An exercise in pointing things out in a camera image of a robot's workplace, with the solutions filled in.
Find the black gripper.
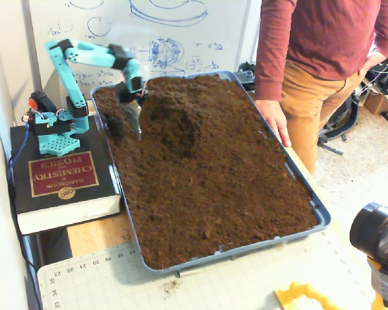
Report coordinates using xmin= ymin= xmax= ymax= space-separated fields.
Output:
xmin=116 ymin=81 xmax=149 ymax=142

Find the blue tray of soil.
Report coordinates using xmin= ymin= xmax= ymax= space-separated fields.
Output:
xmin=92 ymin=73 xmax=319 ymax=271

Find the person's left forearm red sleeve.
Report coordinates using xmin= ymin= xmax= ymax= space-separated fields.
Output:
xmin=371 ymin=0 xmax=388 ymax=56

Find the person's right forearm red sleeve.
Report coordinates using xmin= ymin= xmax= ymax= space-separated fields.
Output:
xmin=254 ymin=38 xmax=288 ymax=102

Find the person's right hand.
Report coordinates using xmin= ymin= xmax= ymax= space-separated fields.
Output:
xmin=255 ymin=99 xmax=293 ymax=149

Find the person's left hand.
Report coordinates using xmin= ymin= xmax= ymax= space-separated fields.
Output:
xmin=363 ymin=50 xmax=388 ymax=76

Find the black chemistry handbook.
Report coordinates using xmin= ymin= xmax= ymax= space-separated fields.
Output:
xmin=9 ymin=115 xmax=124 ymax=236

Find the whiteboard with blue drawings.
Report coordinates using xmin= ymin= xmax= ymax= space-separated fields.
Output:
xmin=22 ymin=0 xmax=257 ymax=98

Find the blue mesh basket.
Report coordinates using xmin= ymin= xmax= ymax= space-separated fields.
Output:
xmin=235 ymin=62 xmax=257 ymax=84

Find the metal rod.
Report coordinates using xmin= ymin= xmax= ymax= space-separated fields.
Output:
xmin=177 ymin=267 xmax=205 ymax=278

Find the grey-green cutting mat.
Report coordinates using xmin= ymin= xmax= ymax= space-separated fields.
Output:
xmin=37 ymin=231 xmax=386 ymax=310

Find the black backpack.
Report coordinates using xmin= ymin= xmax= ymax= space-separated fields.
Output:
xmin=318 ymin=92 xmax=360 ymax=156

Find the person in red shirt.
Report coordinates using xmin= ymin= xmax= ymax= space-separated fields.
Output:
xmin=254 ymin=0 xmax=388 ymax=175

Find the blue plastic tray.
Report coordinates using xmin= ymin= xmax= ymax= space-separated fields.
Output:
xmin=89 ymin=70 xmax=332 ymax=276

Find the yellow plastic object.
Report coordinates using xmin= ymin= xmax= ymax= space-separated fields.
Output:
xmin=274 ymin=280 xmax=343 ymax=310

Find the blue cable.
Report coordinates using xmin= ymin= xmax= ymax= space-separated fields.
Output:
xmin=6 ymin=126 xmax=32 ymax=194

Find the black cable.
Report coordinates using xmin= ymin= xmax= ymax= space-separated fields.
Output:
xmin=6 ymin=180 xmax=43 ymax=310

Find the black camera lens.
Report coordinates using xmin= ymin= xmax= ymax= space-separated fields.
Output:
xmin=349 ymin=201 xmax=388 ymax=260

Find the grey taped camera stand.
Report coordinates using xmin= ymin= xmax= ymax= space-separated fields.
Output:
xmin=367 ymin=254 xmax=388 ymax=310

